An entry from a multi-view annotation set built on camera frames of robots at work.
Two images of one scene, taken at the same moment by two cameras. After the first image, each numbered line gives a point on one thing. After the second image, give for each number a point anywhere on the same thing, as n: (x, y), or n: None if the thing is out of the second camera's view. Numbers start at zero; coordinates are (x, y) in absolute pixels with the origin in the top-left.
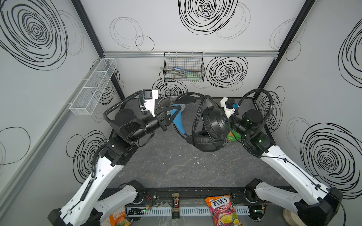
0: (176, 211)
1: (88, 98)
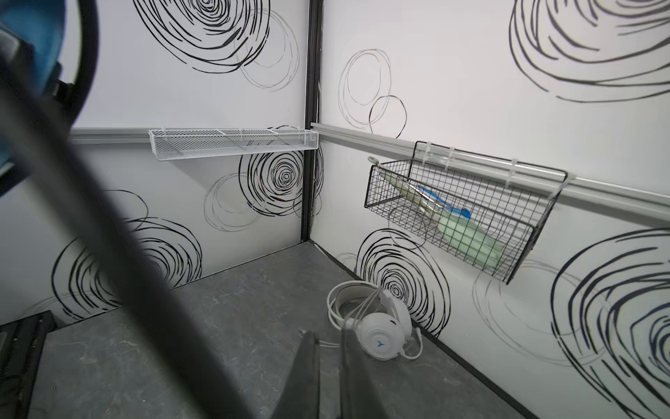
0: None
1: (179, 143)
